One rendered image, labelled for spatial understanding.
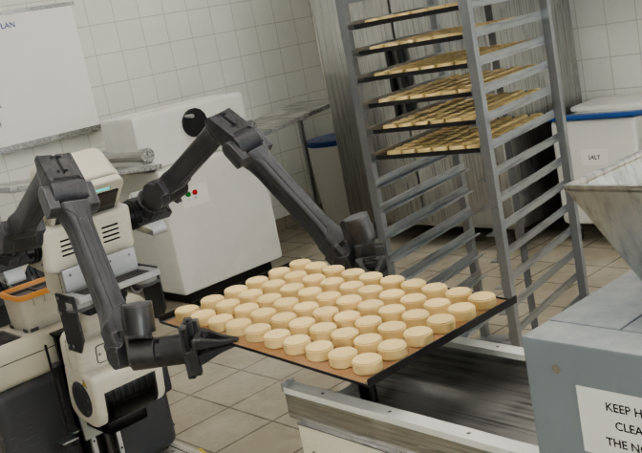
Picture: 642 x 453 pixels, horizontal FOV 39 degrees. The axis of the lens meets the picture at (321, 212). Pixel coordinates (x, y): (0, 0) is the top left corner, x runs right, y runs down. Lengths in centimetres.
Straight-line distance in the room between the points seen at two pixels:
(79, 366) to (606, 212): 183
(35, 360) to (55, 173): 92
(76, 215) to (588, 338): 123
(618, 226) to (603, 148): 430
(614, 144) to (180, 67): 314
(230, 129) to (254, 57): 491
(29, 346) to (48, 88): 358
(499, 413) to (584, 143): 383
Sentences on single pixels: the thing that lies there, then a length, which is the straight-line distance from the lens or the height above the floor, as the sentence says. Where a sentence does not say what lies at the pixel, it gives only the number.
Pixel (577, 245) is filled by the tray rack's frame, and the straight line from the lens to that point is 355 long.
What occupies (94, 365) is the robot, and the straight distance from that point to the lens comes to 257.
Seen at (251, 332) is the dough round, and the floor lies 101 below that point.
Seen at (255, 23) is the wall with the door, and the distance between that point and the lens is 715.
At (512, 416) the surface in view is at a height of 84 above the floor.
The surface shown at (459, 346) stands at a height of 89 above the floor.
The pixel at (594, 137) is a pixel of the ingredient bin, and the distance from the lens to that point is 528.
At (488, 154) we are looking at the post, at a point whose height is 104.
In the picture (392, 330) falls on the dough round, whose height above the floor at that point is 99.
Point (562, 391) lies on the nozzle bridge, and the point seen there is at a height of 113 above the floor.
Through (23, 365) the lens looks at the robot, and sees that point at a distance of 276.
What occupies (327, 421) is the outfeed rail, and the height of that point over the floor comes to 85.
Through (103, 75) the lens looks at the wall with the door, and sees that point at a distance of 637.
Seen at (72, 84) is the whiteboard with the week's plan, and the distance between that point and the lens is 624.
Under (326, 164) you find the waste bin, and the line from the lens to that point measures 690.
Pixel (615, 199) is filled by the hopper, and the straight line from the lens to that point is 96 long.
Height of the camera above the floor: 153
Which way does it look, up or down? 12 degrees down
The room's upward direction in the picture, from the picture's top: 11 degrees counter-clockwise
